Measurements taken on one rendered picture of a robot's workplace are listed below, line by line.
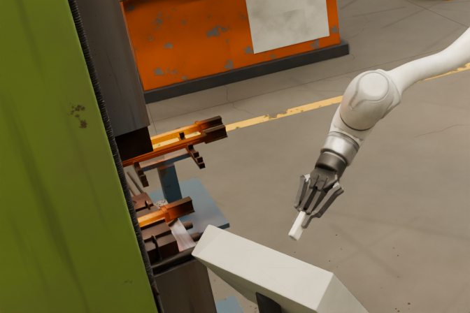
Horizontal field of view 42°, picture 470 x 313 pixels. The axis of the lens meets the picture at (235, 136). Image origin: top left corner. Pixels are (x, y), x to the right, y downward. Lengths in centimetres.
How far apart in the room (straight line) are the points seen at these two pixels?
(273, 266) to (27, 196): 51
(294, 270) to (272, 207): 236
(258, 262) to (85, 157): 41
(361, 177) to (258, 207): 66
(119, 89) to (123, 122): 9
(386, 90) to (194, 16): 388
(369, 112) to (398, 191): 218
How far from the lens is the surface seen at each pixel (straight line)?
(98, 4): 145
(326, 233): 337
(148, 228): 185
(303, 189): 163
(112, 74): 149
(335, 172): 162
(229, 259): 135
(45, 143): 123
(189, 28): 527
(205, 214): 239
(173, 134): 243
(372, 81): 148
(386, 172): 383
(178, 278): 182
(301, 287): 125
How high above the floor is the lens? 199
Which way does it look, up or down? 26 degrees down
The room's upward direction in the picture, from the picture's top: 10 degrees counter-clockwise
